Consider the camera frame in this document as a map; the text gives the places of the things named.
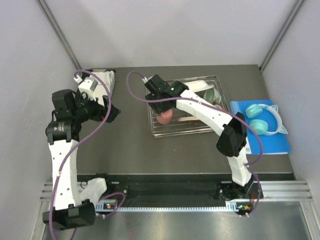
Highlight pink plastic cup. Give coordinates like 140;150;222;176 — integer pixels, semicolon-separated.
156;109;173;125

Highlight white blue-rimmed plate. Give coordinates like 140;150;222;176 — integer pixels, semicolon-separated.
184;80;214;93

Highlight metal wire dish rack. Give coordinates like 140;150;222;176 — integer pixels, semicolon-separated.
147;75;229;138

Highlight pink cream floral plate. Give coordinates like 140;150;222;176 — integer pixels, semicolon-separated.
178;116;199;122

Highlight green ceramic bowl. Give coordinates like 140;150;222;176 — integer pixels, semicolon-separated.
203;87;222;105

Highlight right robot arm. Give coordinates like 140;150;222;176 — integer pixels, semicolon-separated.
142;74;254;201

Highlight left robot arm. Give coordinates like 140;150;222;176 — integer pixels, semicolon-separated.
42;89;120;231

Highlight black tray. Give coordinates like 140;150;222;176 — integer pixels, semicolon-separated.
86;68;116;75

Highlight teal cat-ear headphones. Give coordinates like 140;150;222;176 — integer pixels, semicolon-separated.
244;103;288;137

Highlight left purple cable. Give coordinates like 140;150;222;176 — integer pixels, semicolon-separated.
48;69;112;240

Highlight aluminium rail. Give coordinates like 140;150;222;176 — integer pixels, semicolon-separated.
39;180;314;203

